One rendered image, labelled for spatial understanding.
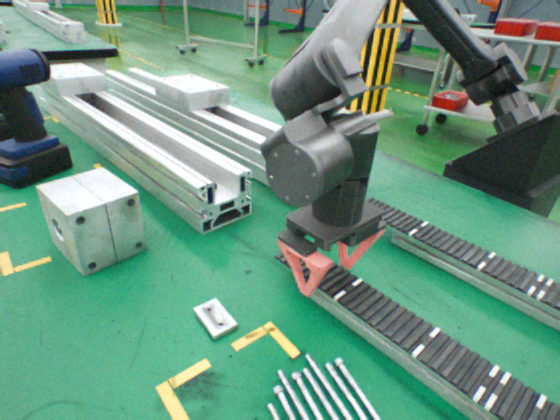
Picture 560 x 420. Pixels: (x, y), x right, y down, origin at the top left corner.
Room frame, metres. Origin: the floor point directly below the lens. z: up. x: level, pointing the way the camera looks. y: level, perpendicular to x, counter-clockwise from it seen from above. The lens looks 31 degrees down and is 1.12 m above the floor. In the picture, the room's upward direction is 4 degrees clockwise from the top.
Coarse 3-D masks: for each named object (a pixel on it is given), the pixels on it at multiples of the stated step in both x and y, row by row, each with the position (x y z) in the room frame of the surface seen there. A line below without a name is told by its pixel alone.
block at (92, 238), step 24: (48, 192) 0.42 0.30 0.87; (72, 192) 0.42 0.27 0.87; (96, 192) 0.43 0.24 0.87; (120, 192) 0.43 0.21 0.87; (48, 216) 0.42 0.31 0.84; (72, 216) 0.37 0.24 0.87; (96, 216) 0.39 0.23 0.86; (120, 216) 0.41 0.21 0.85; (72, 240) 0.37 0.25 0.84; (96, 240) 0.39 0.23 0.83; (120, 240) 0.41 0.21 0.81; (144, 240) 0.43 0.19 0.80; (72, 264) 0.39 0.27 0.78; (96, 264) 0.38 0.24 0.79
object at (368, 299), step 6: (372, 288) 0.34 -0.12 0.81; (366, 294) 0.33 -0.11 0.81; (372, 294) 0.33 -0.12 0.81; (378, 294) 0.33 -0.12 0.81; (360, 300) 0.32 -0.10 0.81; (366, 300) 0.32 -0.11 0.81; (372, 300) 0.32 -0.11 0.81; (378, 300) 0.33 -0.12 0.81; (348, 306) 0.31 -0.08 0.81; (354, 306) 0.31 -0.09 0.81; (360, 306) 0.31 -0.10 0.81; (366, 306) 0.31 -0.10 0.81; (372, 306) 0.32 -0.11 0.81; (354, 312) 0.30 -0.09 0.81; (360, 312) 0.30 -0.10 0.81
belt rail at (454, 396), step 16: (320, 304) 0.34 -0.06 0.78; (336, 304) 0.33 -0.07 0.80; (352, 320) 0.31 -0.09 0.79; (368, 336) 0.29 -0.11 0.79; (384, 336) 0.28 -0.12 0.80; (384, 352) 0.28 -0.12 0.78; (400, 352) 0.27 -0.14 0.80; (416, 368) 0.25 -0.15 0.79; (432, 384) 0.24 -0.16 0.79; (448, 384) 0.23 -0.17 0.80; (448, 400) 0.23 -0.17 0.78; (464, 400) 0.22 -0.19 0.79; (480, 416) 0.21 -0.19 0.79
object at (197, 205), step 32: (64, 96) 0.88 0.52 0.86; (96, 96) 0.92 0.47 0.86; (96, 128) 0.75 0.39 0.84; (128, 128) 0.77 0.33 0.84; (160, 128) 0.71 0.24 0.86; (128, 160) 0.65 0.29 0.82; (160, 160) 0.56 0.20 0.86; (192, 160) 0.62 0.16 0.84; (224, 160) 0.58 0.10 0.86; (160, 192) 0.56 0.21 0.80; (192, 192) 0.51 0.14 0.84; (224, 192) 0.54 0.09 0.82; (192, 224) 0.49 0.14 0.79; (224, 224) 0.51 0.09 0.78
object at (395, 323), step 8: (400, 312) 0.31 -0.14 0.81; (408, 312) 0.31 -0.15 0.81; (384, 320) 0.30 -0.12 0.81; (392, 320) 0.29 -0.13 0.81; (400, 320) 0.30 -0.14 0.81; (408, 320) 0.30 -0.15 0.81; (376, 328) 0.28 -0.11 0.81; (384, 328) 0.28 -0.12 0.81; (392, 328) 0.28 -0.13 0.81; (400, 328) 0.28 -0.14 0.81; (392, 336) 0.27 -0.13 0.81
